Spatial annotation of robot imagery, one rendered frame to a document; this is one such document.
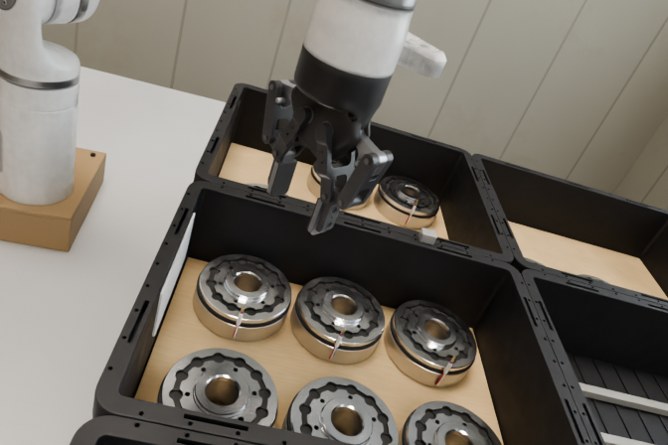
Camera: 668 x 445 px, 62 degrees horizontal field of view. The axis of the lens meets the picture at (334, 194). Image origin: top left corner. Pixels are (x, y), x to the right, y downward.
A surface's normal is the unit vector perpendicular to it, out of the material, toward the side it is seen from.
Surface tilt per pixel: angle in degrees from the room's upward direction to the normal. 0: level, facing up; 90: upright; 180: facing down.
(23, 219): 90
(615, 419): 0
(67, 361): 0
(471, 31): 90
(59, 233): 90
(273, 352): 0
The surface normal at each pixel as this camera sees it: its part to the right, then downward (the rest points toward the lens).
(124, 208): 0.30, -0.80
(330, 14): -0.66, 0.09
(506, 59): 0.08, 0.55
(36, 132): 0.35, 0.57
